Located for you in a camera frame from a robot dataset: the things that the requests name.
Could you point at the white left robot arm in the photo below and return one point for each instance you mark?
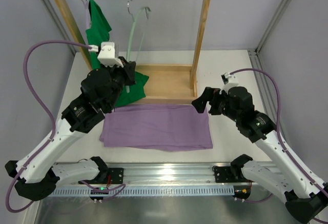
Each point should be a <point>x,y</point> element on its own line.
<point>37,175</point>

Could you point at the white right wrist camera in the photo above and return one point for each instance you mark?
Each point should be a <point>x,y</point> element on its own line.
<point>230,81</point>

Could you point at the slotted grey cable duct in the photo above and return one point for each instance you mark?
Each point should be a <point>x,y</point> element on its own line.
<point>148,191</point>

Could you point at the wooden clothes rack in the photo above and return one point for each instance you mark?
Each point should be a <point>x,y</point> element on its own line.
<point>168,83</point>

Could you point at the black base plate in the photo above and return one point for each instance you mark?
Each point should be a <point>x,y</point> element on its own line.
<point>114,176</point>
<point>225,174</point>

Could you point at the aluminium mounting rail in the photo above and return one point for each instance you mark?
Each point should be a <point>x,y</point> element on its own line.
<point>147,173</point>

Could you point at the right controller board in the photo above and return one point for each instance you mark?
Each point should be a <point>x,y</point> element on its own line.
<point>242,192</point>

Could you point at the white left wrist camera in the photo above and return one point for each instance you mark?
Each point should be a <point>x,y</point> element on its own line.
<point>107,54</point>

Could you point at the purple trousers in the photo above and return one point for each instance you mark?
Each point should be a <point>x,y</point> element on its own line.
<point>165,127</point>

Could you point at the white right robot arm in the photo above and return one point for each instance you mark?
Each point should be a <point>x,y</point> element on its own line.
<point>302,192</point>

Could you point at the controller board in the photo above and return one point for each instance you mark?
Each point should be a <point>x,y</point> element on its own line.
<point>98,192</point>
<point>242,192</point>

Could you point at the green t-shirt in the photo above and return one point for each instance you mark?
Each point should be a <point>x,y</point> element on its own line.
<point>98,33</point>

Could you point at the left controller board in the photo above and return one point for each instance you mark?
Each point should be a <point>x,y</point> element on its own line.
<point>98,192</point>

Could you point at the pale green clothes hanger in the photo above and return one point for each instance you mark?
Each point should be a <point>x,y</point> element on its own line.
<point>135,19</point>

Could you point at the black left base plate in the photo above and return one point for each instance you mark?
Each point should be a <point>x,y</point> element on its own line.
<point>114,176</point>

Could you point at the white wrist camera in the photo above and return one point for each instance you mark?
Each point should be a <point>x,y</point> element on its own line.
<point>230,81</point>
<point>107,54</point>

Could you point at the purple clothes hanger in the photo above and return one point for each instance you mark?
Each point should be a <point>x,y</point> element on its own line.
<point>85,11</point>

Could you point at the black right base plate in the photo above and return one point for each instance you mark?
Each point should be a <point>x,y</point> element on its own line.
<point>225,174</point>

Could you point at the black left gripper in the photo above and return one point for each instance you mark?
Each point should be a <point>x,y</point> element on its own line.
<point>128,72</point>

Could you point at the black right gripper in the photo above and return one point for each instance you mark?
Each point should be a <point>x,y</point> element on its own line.
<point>213,101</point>

